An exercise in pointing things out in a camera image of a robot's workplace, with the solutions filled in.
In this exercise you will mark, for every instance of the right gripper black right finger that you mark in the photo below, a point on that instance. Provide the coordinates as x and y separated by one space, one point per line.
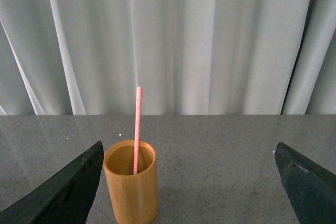
309 187

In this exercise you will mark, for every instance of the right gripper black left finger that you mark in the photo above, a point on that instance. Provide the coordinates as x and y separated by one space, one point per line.
67 197

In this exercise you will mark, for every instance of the pink chopstick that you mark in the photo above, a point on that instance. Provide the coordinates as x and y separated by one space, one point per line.
137 129

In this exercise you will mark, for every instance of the bamboo chopstick holder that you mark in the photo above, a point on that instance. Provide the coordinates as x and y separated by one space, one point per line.
134 197

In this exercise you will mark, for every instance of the white pleated curtain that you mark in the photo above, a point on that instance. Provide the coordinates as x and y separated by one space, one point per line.
86 57

